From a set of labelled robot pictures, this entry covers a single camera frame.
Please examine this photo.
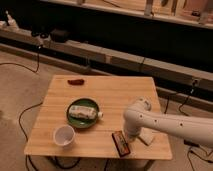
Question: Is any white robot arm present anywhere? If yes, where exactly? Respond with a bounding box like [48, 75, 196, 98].
[123, 98, 213, 149]

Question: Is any white cloth piece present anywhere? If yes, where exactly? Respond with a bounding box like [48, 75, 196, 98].
[138, 129, 154, 146]

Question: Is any white spray bottle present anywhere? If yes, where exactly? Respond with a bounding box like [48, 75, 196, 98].
[5, 11, 19, 31]

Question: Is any black rectangular eraser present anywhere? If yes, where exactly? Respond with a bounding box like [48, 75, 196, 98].
[112, 131, 130, 157]

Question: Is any white paper cup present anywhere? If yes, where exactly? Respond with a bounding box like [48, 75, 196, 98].
[53, 125, 75, 147]

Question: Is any black box on ledge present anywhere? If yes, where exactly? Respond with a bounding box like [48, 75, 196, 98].
[50, 29, 69, 43]

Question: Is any black cable right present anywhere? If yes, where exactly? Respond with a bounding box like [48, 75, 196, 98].
[164, 79, 213, 171]

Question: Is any clear plastic bottle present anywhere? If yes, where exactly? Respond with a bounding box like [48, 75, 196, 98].
[68, 105, 103, 119]

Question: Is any green round plate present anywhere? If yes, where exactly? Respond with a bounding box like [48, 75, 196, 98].
[66, 98, 101, 129]

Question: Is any black floor cable left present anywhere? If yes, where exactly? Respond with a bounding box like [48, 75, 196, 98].
[0, 44, 44, 171]

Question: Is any small red-brown object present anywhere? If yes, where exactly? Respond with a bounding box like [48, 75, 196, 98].
[67, 79, 84, 85]

